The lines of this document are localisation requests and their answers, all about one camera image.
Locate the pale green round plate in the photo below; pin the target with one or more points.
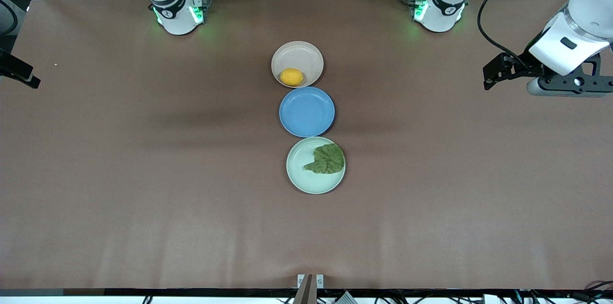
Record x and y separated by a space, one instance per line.
306 179

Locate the white metal clamp bracket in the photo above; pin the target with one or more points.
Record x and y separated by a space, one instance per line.
319 281

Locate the green lettuce leaf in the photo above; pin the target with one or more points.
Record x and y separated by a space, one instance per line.
329 159

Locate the yellow lemon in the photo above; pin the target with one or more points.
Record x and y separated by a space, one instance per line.
291 77

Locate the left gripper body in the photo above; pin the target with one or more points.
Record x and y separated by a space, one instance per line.
525 68

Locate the beige round plate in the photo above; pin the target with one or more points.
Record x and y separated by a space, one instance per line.
297 57

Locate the blue round plate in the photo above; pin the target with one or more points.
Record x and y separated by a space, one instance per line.
306 112

